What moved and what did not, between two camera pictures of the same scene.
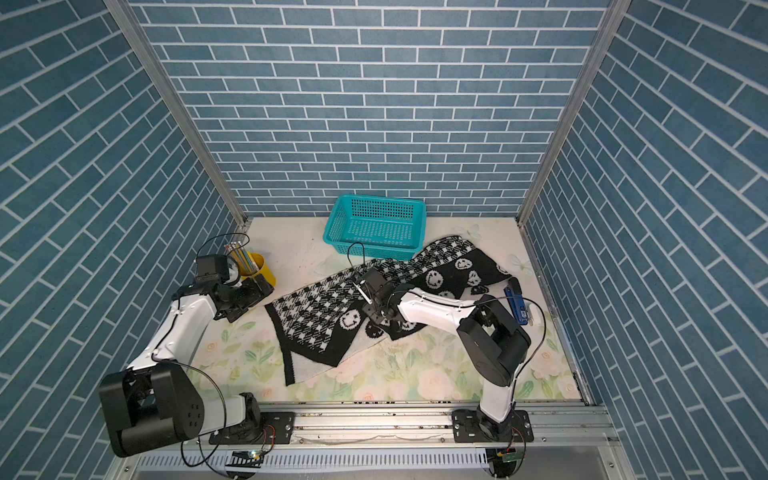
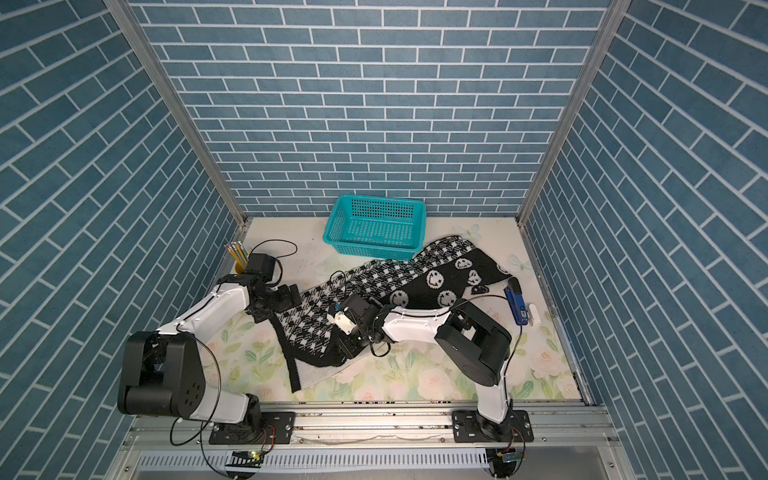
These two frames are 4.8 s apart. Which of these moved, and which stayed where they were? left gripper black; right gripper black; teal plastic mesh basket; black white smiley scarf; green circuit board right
Moved: left gripper black; right gripper black
Stayed: teal plastic mesh basket; black white smiley scarf; green circuit board right
